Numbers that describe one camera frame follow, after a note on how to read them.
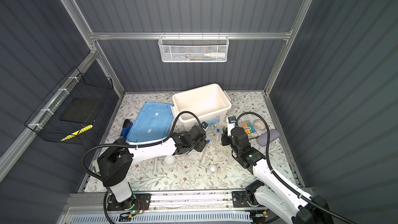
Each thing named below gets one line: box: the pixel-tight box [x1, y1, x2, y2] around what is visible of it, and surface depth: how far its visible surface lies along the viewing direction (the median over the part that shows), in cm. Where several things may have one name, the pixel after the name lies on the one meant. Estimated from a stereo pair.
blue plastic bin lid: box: [126, 101, 174, 143], surface depth 105 cm
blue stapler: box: [119, 118, 134, 141], surface depth 98 cm
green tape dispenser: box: [92, 159, 101, 174], surface depth 80 cm
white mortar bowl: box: [163, 155, 176, 167], surface depth 86 cm
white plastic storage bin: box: [171, 83, 232, 131], surface depth 101 cm
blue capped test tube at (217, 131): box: [214, 128, 221, 156], surface depth 92 cm
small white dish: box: [208, 164, 218, 174], surface depth 85 cm
